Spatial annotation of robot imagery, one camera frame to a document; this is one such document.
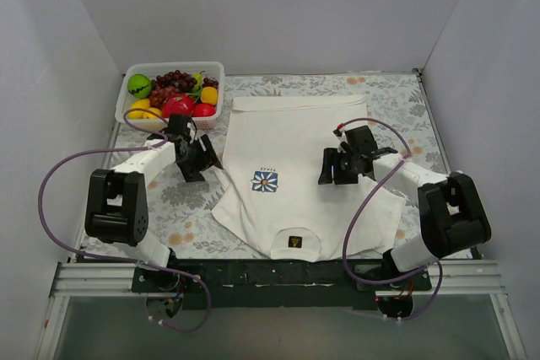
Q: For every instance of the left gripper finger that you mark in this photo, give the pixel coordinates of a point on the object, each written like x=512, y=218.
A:
x=210, y=157
x=191, y=175

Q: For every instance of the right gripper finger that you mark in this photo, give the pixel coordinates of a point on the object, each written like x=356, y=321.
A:
x=326, y=176
x=331, y=157

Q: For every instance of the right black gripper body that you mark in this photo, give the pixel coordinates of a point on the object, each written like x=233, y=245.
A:
x=342, y=164

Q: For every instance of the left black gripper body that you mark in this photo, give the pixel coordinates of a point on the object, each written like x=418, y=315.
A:
x=196, y=159

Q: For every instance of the white printed t-shirt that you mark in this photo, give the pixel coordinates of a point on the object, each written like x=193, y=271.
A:
x=272, y=199

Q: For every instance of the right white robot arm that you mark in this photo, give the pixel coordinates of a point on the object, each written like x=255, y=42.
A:
x=451, y=214

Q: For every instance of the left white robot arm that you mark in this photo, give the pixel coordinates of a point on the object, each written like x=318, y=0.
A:
x=117, y=208

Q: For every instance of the red toy apple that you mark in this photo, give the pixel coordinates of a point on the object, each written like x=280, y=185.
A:
x=203, y=110

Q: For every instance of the red toy dragon fruit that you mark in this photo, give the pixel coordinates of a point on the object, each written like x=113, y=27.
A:
x=181, y=104

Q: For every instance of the orange toy fruit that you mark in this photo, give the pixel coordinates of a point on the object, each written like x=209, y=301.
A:
x=209, y=95

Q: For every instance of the yellow toy mango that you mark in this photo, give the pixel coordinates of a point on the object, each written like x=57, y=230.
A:
x=152, y=113

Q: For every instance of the yellow toy lemon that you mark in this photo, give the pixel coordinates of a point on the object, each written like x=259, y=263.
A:
x=138, y=108

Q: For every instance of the dark red toy grapes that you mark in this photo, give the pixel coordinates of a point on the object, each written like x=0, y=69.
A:
x=179, y=82

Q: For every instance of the white plastic fruit basket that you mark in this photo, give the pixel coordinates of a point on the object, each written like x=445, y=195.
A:
x=151, y=71

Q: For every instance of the green toy fruit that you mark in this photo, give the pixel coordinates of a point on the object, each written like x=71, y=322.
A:
x=139, y=86

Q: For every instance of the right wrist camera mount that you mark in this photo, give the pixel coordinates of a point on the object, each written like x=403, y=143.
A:
x=340, y=133

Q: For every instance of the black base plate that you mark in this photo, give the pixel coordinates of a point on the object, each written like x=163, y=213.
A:
x=267, y=284

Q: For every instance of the aluminium frame rail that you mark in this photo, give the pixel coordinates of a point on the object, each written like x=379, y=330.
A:
x=464, y=277

